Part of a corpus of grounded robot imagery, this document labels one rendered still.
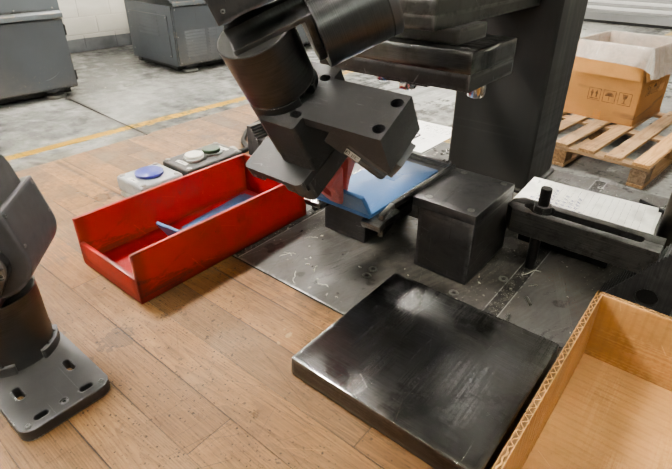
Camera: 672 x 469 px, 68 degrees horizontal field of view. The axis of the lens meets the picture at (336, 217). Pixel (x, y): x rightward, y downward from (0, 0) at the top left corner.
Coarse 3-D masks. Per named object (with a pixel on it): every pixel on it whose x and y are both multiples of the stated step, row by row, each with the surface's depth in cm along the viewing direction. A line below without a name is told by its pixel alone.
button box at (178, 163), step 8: (216, 144) 83; (224, 152) 80; (232, 152) 80; (240, 152) 80; (168, 160) 77; (176, 160) 77; (184, 160) 77; (192, 160) 76; (200, 160) 77; (208, 160) 77; (216, 160) 77; (176, 168) 75; (184, 168) 74; (192, 168) 74; (200, 168) 75
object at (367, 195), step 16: (352, 176) 57; (368, 176) 57; (416, 176) 57; (352, 192) 48; (368, 192) 54; (384, 192) 54; (400, 192) 54; (352, 208) 50; (368, 208) 49; (384, 208) 51
